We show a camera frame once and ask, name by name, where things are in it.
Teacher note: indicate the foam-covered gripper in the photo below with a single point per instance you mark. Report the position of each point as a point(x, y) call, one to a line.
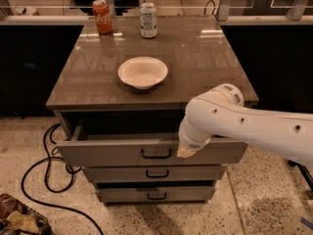
point(195, 144)

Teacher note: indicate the grey top drawer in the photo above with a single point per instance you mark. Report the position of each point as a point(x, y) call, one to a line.
point(144, 149)

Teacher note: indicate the grey drawer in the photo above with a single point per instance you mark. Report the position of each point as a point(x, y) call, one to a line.
point(154, 173)
point(113, 196)
point(144, 149)

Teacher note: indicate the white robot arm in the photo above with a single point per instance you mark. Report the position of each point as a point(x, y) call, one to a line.
point(221, 111)

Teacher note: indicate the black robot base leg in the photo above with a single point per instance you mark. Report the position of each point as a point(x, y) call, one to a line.
point(305, 173)

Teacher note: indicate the grey drawer cabinet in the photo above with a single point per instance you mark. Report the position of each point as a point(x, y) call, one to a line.
point(90, 94)

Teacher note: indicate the grey bottom drawer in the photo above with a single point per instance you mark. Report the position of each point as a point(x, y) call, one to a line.
point(113, 196)

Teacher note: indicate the grey middle drawer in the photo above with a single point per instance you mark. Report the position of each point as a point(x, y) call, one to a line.
point(154, 173)

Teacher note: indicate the white paper bowl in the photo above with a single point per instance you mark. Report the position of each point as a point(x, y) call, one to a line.
point(143, 72)

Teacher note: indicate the white green soda can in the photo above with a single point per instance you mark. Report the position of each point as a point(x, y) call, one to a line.
point(148, 20)

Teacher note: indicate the red cola can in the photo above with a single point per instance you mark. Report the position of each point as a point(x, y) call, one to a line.
point(102, 14)

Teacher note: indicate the basket with cloths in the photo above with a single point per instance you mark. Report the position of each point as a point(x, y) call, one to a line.
point(16, 218)

